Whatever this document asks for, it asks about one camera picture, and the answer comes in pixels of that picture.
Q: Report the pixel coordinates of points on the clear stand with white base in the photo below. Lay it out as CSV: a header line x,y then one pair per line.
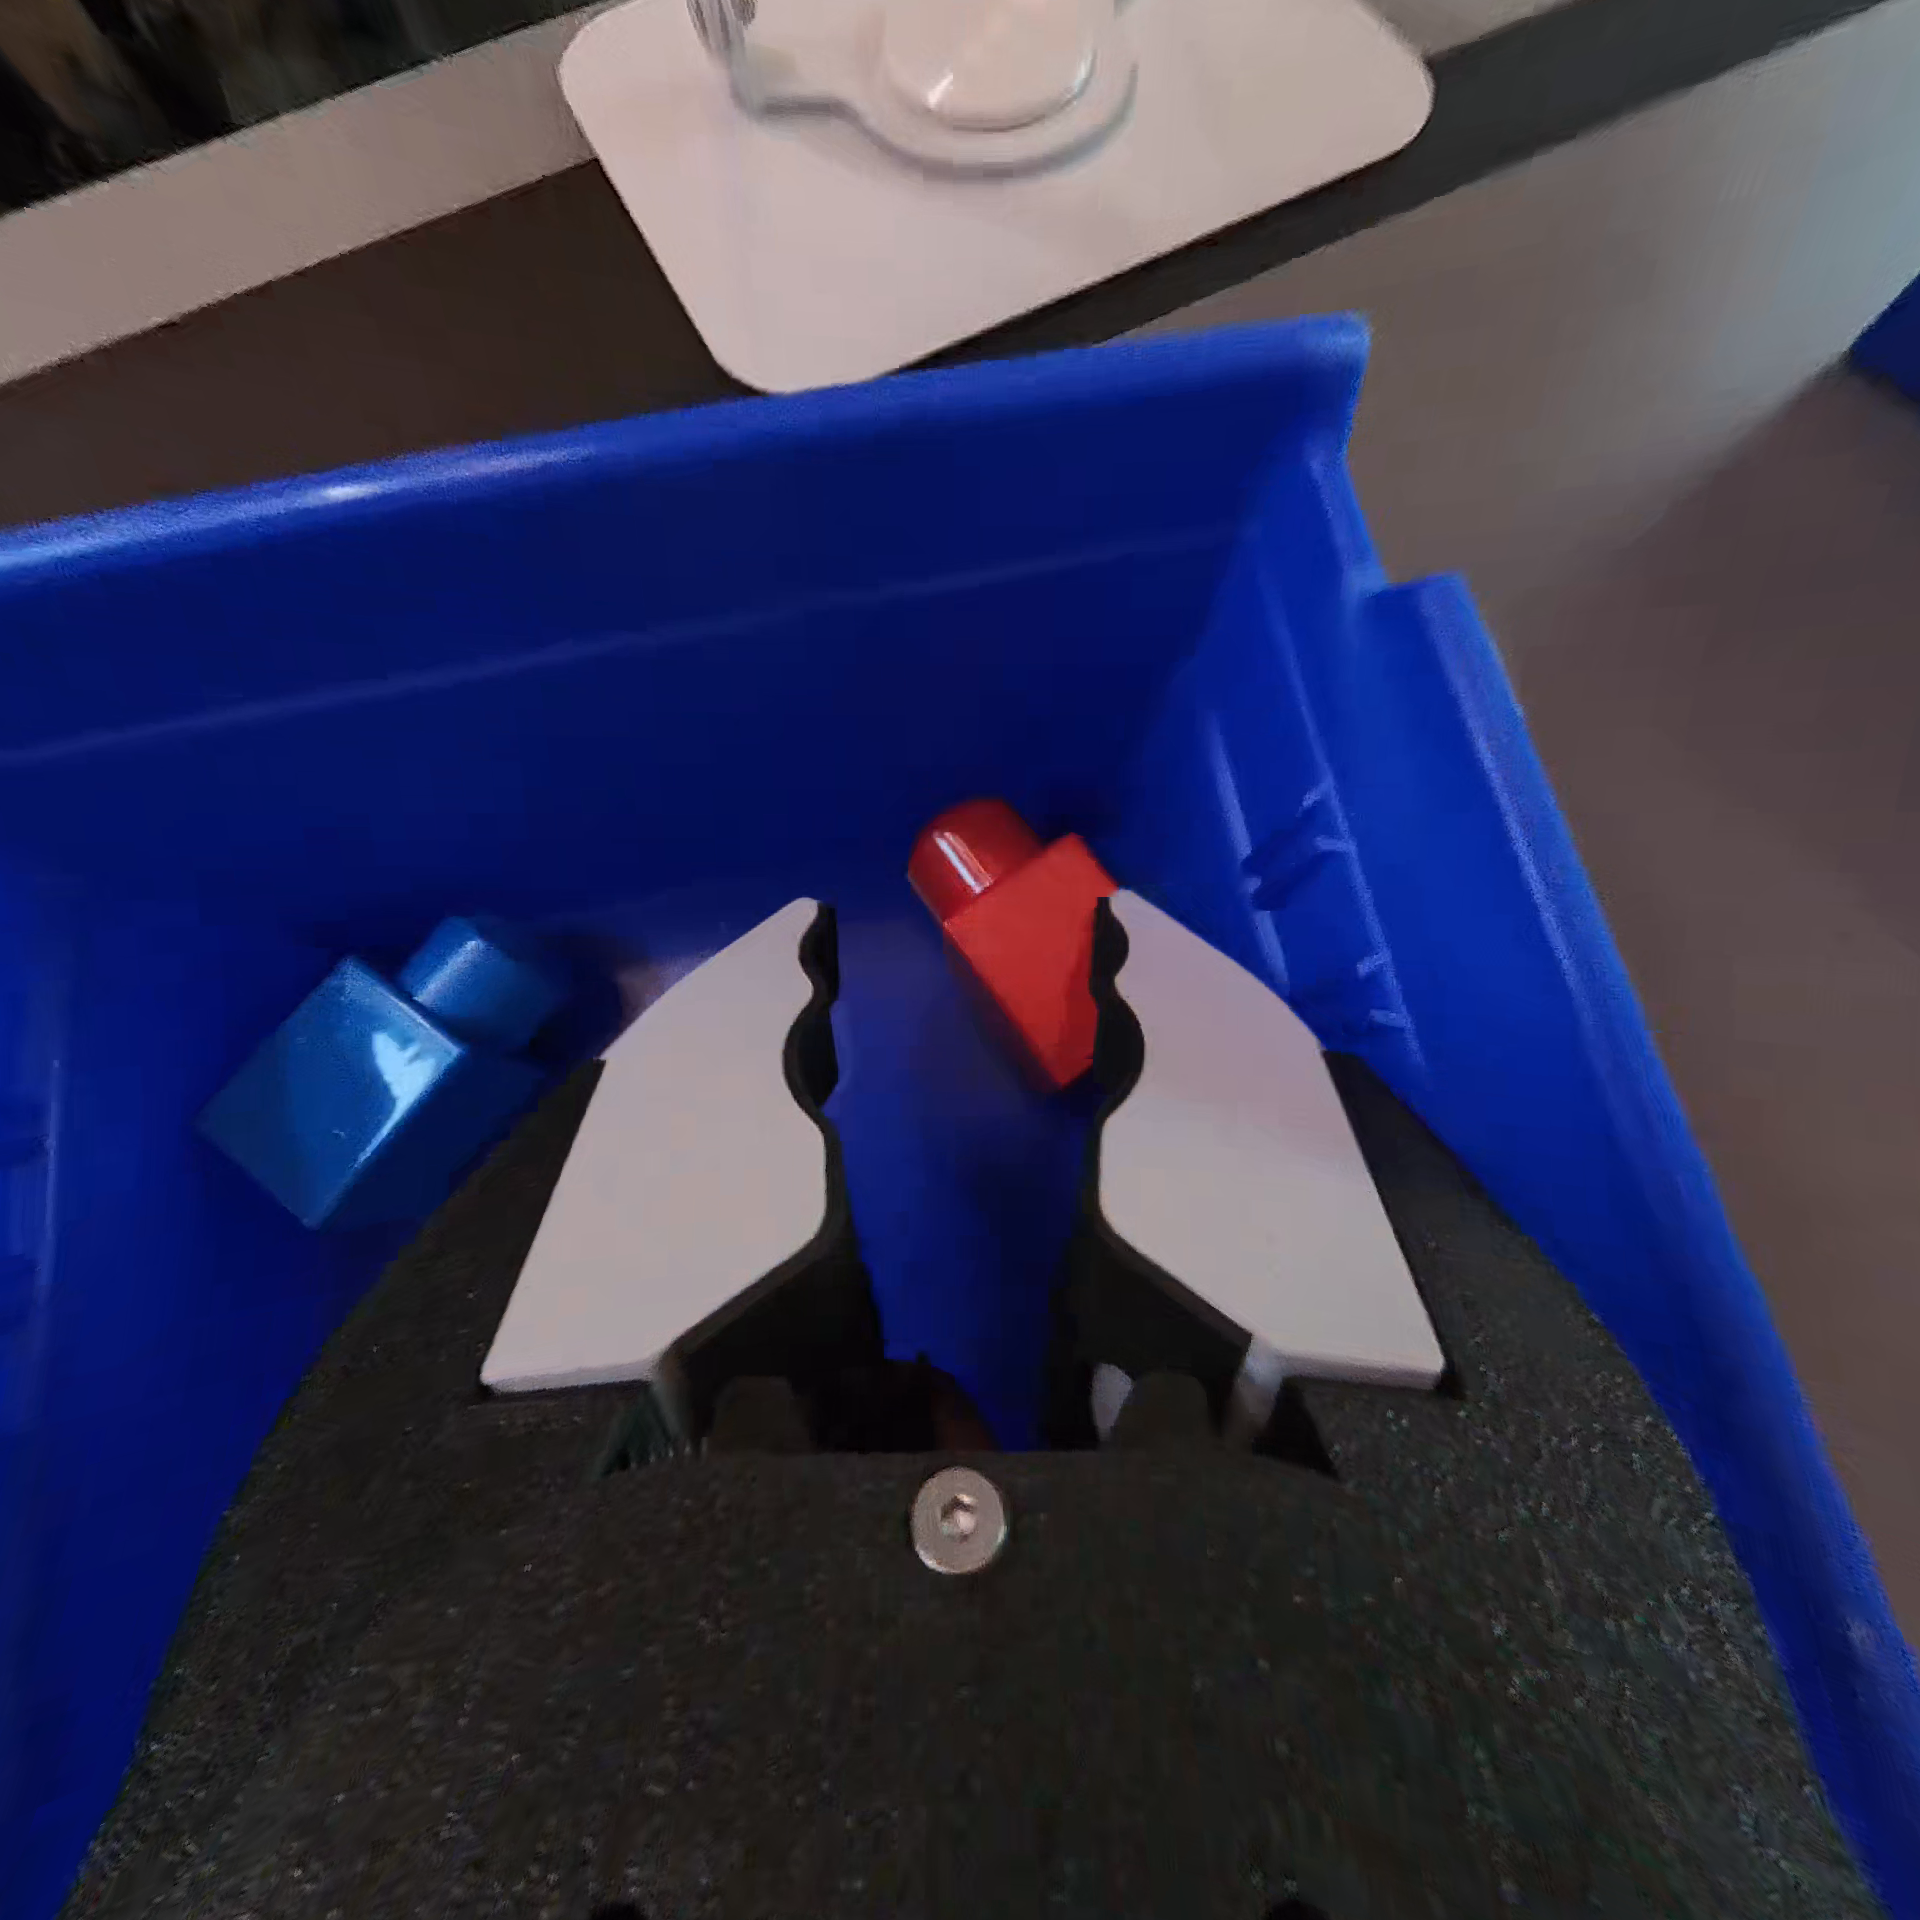
x,y
840,270

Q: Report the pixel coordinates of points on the red mega block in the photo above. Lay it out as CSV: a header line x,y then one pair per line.
x,y
1019,962

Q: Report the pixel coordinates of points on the blue plastic bin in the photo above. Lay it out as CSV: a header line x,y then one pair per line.
x,y
749,675
1892,347

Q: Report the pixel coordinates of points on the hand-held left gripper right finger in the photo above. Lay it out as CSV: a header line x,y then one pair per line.
x,y
1244,1171

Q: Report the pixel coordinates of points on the dark brown desk mat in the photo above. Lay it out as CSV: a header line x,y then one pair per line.
x,y
376,360

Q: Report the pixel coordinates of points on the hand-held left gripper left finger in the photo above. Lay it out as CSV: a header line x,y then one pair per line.
x,y
675,1184

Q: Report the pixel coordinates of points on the blue mega block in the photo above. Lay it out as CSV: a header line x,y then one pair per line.
x,y
358,1080

